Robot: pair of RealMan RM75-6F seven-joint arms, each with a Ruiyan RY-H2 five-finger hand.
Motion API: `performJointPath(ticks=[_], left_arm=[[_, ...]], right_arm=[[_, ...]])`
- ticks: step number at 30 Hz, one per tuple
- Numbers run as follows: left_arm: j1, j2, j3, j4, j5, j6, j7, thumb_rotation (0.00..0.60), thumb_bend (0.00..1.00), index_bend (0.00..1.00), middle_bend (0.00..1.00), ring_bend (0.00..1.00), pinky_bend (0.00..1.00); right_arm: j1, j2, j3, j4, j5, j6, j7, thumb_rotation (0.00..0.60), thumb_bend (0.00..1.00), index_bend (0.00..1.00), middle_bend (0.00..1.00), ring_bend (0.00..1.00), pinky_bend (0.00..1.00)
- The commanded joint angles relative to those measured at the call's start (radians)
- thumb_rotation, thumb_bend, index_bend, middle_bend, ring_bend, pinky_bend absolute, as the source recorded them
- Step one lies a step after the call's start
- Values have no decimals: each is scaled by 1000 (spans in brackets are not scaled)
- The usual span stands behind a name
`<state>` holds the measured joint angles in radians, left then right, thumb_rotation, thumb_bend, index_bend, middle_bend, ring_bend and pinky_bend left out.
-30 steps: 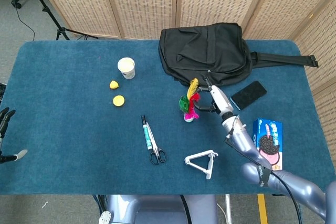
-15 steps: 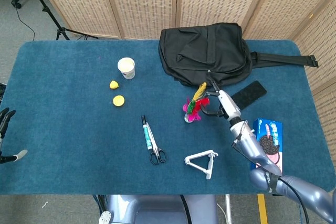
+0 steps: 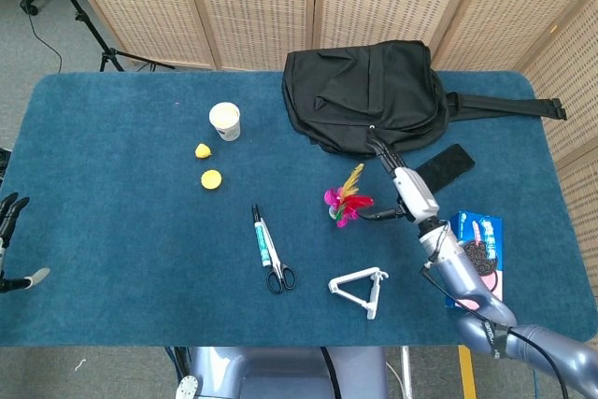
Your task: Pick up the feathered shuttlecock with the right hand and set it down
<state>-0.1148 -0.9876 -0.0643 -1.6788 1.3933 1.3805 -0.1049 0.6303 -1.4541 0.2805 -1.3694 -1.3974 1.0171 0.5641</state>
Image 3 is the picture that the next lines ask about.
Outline left robot hand black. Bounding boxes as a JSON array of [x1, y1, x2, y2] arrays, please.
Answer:
[[0, 192, 51, 294]]

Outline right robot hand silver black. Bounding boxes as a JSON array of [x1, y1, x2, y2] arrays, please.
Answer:
[[358, 129, 441, 225]]

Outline colourful feather shuttlecock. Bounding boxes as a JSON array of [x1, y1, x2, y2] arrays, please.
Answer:
[[323, 163, 376, 229]]

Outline white triangular plastic frame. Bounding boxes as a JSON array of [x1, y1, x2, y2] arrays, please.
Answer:
[[327, 266, 390, 321]]

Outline black tripod stand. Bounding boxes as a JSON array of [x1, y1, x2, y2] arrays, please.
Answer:
[[36, 0, 177, 74]]

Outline black smartphone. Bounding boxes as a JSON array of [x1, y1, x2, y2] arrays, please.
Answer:
[[414, 143, 477, 194]]

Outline blue Oreo cookie box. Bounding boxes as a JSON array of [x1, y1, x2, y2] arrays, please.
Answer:
[[444, 210, 505, 310]]

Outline black backpack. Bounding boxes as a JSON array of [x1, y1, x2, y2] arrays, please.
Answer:
[[281, 39, 568, 157]]

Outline blue table mat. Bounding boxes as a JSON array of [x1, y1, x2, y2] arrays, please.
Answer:
[[0, 70, 598, 349]]

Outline white marker pen black cap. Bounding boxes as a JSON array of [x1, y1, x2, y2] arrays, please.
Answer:
[[251, 204, 273, 268]]

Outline silver metal table leg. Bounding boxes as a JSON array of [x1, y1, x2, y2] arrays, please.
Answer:
[[400, 346, 415, 399]]

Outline white paper cup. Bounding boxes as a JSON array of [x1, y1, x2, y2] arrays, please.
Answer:
[[208, 102, 242, 142]]

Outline round yellow cap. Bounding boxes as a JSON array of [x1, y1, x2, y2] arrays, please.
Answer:
[[200, 169, 223, 192]]

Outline grey-blue robot torso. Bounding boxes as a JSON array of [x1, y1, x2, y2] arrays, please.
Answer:
[[175, 346, 392, 399]]

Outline wooden woven folding screen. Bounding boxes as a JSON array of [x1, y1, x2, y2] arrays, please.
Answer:
[[54, 0, 598, 289]]

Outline black-handled scissors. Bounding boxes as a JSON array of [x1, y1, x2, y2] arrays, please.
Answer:
[[258, 217, 297, 295]]

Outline thin black floor cable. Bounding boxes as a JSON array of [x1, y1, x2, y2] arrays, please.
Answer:
[[19, 0, 64, 74]]

